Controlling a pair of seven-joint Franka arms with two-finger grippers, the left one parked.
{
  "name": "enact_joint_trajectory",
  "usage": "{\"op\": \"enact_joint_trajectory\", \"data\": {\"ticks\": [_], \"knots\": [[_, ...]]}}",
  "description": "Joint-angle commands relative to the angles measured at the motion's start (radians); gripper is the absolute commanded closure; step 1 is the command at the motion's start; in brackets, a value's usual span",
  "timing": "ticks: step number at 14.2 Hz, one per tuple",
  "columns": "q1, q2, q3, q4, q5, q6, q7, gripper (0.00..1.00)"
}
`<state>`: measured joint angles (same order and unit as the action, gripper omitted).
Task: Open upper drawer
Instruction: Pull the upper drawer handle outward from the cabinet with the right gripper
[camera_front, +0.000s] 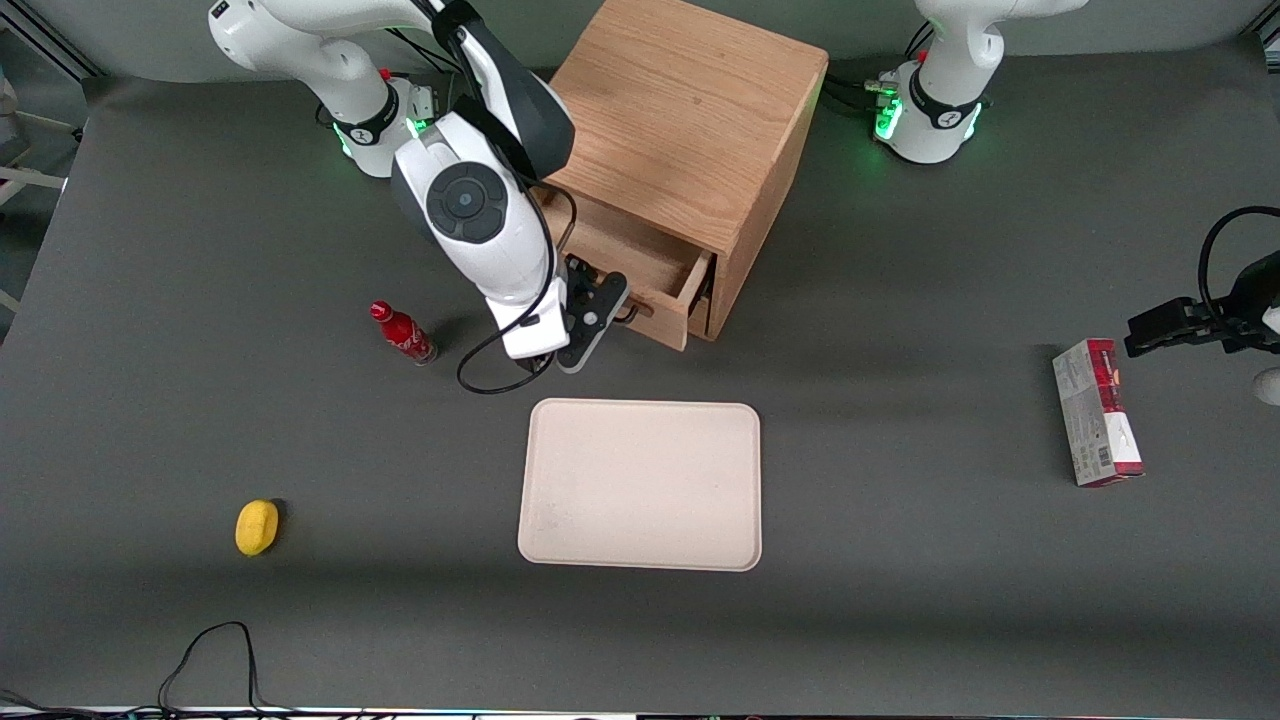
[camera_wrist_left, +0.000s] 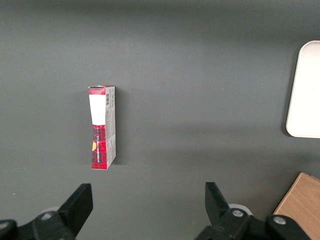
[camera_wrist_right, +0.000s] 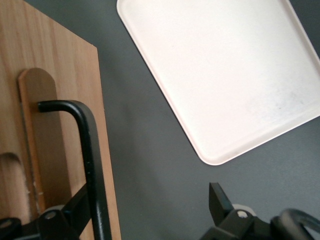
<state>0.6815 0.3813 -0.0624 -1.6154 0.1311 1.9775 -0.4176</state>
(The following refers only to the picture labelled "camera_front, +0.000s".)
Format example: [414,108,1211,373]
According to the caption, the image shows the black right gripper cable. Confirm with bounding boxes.
[457,185,581,396]

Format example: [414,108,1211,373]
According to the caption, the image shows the yellow lemon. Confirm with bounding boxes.
[235,499,280,557]

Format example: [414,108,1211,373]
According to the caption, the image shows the black right arm base cables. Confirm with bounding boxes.
[385,25,471,126]

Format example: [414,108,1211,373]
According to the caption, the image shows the white metal stand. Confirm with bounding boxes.
[0,70,86,311]

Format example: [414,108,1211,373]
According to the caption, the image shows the black aluminium frame rail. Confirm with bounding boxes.
[0,0,107,83]

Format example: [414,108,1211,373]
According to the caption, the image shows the wooden drawer cabinet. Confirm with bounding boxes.
[540,0,830,343]

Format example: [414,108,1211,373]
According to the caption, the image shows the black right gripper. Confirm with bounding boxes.
[556,258,641,375]

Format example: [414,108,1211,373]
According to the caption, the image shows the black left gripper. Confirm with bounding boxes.
[1125,252,1280,358]

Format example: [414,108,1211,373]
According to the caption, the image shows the black left arm base cables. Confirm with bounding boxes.
[825,20,936,113]

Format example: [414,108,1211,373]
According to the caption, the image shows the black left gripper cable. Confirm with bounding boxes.
[1198,205,1280,323]

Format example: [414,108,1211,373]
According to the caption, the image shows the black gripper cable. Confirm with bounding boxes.
[457,185,581,396]
[1198,205,1280,323]

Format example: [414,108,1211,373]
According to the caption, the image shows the grey and red carton box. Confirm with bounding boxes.
[1052,338,1146,488]

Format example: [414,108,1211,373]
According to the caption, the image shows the red cola bottle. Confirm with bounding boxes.
[369,300,438,367]

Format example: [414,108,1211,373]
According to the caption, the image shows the beige plastic tray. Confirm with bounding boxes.
[517,398,763,573]

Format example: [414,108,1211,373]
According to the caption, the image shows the black arm base cables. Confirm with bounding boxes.
[385,25,471,126]
[825,20,936,113]

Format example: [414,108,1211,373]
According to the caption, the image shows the black looped floor cable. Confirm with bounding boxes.
[155,621,301,717]

